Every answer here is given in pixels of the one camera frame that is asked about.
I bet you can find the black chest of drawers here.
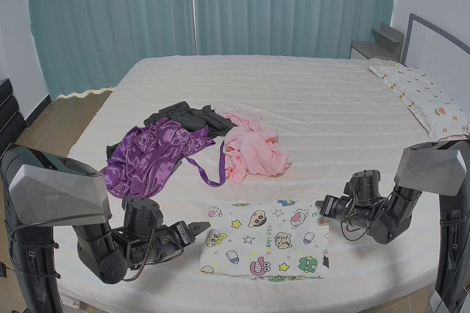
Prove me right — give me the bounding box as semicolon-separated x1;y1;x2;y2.
0;78;28;148

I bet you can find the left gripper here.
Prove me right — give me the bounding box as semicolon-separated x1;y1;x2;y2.
149;220;211;261

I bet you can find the pink garment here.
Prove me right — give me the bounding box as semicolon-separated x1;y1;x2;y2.
214;107;293;184

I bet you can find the white printed pillow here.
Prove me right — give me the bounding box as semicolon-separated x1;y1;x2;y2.
368;64;470;142

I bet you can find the white printed pyjama top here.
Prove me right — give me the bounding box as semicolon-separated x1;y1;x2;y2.
199;199;330;282

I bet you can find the grey bedside table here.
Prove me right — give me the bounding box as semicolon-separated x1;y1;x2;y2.
351;22;404;63

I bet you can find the black cable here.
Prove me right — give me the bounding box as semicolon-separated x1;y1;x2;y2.
123;244;185;283
340;218;372;242

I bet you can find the purple garment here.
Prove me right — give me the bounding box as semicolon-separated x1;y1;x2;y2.
100;120;225;199

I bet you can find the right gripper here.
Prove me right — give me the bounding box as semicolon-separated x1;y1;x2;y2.
315;195;349;221

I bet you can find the black garment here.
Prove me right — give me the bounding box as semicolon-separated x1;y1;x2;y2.
106;101;238;162

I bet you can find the bed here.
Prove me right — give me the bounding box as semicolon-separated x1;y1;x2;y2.
55;13;470;309

